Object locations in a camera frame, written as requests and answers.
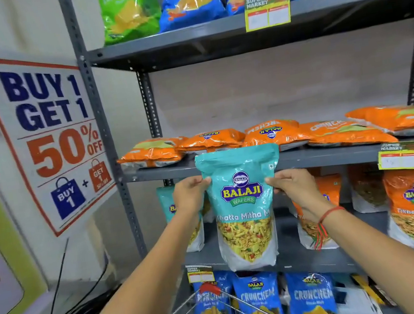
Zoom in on black cables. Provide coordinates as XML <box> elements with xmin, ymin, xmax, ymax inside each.
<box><xmin>4</xmin><ymin>231</ymin><xmax>127</xmax><ymax>314</ymax></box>

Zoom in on white promotional offer poster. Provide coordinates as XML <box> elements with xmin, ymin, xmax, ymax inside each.
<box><xmin>0</xmin><ymin>35</ymin><xmax>124</xmax><ymax>246</ymax></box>

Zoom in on yellow shelf price label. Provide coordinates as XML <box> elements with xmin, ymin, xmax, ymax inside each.
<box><xmin>185</xmin><ymin>262</ymin><xmax>216</xmax><ymax>286</ymax></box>
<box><xmin>374</xmin><ymin>138</ymin><xmax>414</xmax><ymax>176</ymax></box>
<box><xmin>241</xmin><ymin>0</ymin><xmax>295</xmax><ymax>33</ymax></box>

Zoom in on large teal snack mix packet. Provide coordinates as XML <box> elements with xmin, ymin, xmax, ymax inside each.
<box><xmin>193</xmin><ymin>141</ymin><xmax>298</xmax><ymax>276</ymax></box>

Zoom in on person's right hand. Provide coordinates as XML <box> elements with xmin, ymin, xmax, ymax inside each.
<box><xmin>264</xmin><ymin>163</ymin><xmax>335</xmax><ymax>228</ymax></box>

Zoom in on person's left forearm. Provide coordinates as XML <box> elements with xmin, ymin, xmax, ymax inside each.
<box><xmin>48</xmin><ymin>205</ymin><xmax>217</xmax><ymax>314</ymax></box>

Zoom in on white packet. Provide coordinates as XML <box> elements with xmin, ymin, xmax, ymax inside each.
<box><xmin>333</xmin><ymin>280</ymin><xmax>386</xmax><ymax>314</ymax></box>

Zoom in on grey metal shelf rack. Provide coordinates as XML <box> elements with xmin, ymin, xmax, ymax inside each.
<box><xmin>57</xmin><ymin>0</ymin><xmax>414</xmax><ymax>314</ymax></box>

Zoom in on red thread bracelet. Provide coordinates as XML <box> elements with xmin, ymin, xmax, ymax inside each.
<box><xmin>308</xmin><ymin>205</ymin><xmax>352</xmax><ymax>251</ymax></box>

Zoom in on flat orange chips packet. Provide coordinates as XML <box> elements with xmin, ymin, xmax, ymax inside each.
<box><xmin>173</xmin><ymin>126</ymin><xmax>248</xmax><ymax>158</ymax></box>
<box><xmin>344</xmin><ymin>99</ymin><xmax>414</xmax><ymax>149</ymax></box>
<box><xmin>240</xmin><ymin>115</ymin><xmax>311</xmax><ymax>157</ymax></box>
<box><xmin>296</xmin><ymin>110</ymin><xmax>399</xmax><ymax>157</ymax></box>
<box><xmin>115</xmin><ymin>133</ymin><xmax>192</xmax><ymax>174</ymax></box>

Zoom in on green chips packet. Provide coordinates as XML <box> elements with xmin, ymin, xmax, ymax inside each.
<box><xmin>97</xmin><ymin>0</ymin><xmax>166</xmax><ymax>46</ymax></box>

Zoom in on person's left hand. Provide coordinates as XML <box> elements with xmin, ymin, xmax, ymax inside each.
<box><xmin>170</xmin><ymin>173</ymin><xmax>217</xmax><ymax>219</ymax></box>

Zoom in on small teal snack mix packet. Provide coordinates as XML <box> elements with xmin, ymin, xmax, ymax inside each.
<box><xmin>156</xmin><ymin>181</ymin><xmax>209</xmax><ymax>257</ymax></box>

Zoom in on person's right forearm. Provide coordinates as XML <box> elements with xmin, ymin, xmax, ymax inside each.
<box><xmin>312</xmin><ymin>194</ymin><xmax>414</xmax><ymax>314</ymax></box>

